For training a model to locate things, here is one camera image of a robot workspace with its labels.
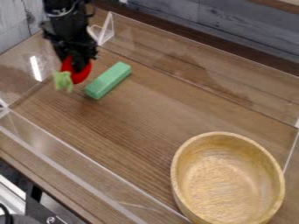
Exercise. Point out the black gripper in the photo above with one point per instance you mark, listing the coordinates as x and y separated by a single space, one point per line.
79 45

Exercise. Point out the red plush radish toy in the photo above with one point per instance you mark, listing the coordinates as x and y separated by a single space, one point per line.
65 78

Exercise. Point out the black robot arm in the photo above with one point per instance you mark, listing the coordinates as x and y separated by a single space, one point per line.
65 29

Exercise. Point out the green rectangular block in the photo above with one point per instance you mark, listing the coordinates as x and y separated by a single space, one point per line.
104 83

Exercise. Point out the black metal clamp base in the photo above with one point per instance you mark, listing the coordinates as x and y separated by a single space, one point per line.
41 214

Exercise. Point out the wooden bowl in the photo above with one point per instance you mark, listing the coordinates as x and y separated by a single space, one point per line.
227 180

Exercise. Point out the clear acrylic enclosure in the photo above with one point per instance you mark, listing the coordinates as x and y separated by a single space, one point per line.
99 153

